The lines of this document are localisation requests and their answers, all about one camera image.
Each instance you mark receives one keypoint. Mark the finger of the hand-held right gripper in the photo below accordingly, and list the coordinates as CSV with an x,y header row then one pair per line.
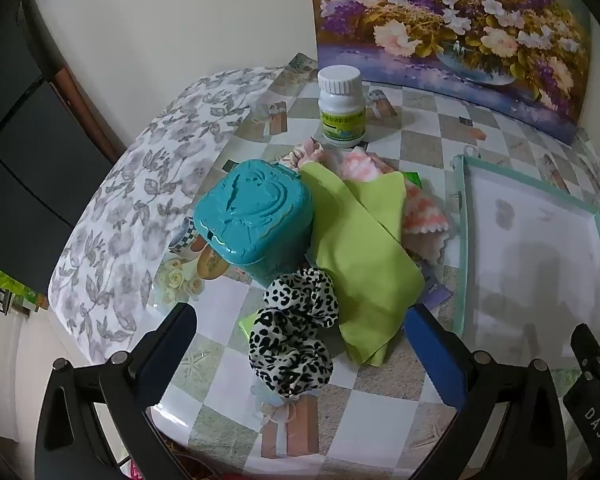
x,y
589,352

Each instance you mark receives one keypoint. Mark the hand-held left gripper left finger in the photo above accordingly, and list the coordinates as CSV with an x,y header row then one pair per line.
x,y
180,327

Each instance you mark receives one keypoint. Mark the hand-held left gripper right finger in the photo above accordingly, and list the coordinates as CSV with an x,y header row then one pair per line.
x,y
435,355

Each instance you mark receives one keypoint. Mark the purple cartoon packet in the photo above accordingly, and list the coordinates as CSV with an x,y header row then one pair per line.
x,y
437,296

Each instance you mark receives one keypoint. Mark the teal-rimmed white tray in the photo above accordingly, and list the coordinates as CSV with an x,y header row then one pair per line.
x,y
530,260

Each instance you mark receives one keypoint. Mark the leopard print scrunchie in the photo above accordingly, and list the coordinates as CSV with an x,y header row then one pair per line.
x,y
290,340

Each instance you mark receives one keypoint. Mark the light green packets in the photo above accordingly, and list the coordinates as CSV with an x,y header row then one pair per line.
x,y
360,260

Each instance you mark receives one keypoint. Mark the pink white knitted cloth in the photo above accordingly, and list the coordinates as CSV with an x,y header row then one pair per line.
x,y
360,167

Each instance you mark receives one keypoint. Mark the pale pink ruffled cloth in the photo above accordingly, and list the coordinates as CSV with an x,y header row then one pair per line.
x,y
307,152

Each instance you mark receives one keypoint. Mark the teal plastic box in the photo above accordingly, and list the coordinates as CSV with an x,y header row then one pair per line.
x,y
245,210

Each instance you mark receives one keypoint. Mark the grey leaf-print tablecloth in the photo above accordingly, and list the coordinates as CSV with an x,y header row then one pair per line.
x,y
130,185

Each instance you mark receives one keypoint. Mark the checkered plastic tablecloth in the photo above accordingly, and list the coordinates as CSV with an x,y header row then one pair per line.
x,y
420,130

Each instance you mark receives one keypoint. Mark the white green-label pill bottle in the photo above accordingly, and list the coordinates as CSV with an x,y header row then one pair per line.
x,y
341,110

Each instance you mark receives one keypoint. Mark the flower painting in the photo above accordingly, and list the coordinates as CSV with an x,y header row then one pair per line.
x,y
455,20

